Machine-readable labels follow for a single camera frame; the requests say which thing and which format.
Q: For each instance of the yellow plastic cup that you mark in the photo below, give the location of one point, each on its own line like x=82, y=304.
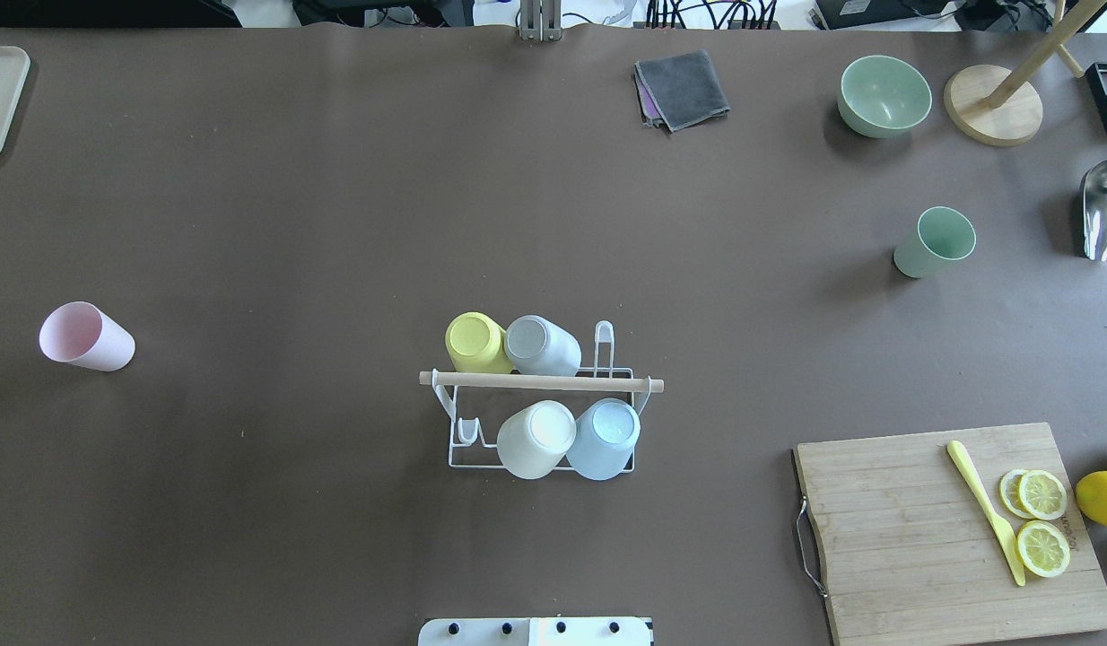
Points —
x=475, y=344

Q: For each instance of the whole yellow lemon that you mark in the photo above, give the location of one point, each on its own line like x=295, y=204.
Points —
x=1091, y=496

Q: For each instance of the white plastic cup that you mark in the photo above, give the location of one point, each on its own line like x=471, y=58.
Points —
x=533, y=441

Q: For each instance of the grey folded cloth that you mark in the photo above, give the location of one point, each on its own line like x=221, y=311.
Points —
x=677, y=92

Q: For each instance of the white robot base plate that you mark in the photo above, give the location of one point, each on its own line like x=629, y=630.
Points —
x=552, y=630

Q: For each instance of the grey plastic cup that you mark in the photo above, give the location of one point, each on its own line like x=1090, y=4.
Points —
x=536, y=346

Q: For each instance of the white wire cup rack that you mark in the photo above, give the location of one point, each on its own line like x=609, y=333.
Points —
x=471, y=447

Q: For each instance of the wooden cutting board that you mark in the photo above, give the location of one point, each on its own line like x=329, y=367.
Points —
x=907, y=557

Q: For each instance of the metal scoop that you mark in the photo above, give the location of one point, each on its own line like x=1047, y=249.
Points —
x=1105, y=212

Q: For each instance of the wooden mug tree stand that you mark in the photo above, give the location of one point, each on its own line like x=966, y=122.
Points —
x=994, y=105

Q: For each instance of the yellow plastic knife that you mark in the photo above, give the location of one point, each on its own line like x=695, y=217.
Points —
x=1000, y=527

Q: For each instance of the pink plastic cup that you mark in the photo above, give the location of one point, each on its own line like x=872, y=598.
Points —
x=78, y=333

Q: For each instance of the green plastic cup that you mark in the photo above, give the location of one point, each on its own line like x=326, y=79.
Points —
x=940, y=237

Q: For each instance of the green bowl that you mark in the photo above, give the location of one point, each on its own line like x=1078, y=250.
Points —
x=880, y=96

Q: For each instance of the light blue plastic cup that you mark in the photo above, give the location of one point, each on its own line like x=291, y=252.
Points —
x=607, y=433

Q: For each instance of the lemon slice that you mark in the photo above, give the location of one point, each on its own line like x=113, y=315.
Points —
x=1042, y=495
x=1043, y=549

